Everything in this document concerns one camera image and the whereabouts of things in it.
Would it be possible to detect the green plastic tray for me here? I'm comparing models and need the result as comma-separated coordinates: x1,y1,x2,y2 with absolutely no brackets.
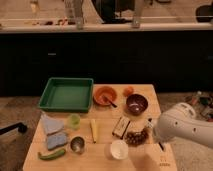
39,77,93,113

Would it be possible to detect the white cup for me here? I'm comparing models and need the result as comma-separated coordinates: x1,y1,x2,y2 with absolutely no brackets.
110,140,128,160

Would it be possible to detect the blue sponge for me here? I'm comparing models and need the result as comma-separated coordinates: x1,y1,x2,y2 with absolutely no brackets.
46,132,68,150

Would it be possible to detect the green chili pepper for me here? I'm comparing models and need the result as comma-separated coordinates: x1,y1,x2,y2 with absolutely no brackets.
37,148,66,161

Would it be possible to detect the small metal cup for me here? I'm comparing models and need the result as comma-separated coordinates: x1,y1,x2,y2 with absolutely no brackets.
70,136,85,154

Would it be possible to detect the yellow banana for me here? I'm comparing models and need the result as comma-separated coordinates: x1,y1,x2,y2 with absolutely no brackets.
90,119,98,143

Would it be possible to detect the orange bowl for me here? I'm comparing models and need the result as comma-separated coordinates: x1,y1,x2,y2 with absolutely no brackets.
93,86,117,106

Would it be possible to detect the light blue triangular cloth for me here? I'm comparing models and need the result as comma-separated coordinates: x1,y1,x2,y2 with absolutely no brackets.
41,114,64,135

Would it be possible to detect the black chair leg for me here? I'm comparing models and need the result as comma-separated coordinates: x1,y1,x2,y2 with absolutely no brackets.
0,122,28,135

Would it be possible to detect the small green cup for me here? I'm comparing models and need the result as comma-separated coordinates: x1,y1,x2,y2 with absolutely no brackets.
68,114,80,130

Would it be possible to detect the dark spoon in bowl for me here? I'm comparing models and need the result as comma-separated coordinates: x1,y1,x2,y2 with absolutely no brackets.
103,96,117,108

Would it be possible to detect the small orange fruit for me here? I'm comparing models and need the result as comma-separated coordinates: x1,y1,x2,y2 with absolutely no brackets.
123,86,134,97

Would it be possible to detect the brown grape bunch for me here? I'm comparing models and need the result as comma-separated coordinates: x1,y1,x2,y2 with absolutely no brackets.
125,129,149,146

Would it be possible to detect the brown snack box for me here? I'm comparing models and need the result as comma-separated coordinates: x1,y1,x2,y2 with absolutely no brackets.
112,116,130,139

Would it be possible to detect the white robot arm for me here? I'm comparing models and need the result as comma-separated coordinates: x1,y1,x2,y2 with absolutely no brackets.
153,102,213,148

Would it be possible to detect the dark brown bowl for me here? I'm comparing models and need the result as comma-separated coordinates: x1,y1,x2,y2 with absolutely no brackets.
126,94,148,116

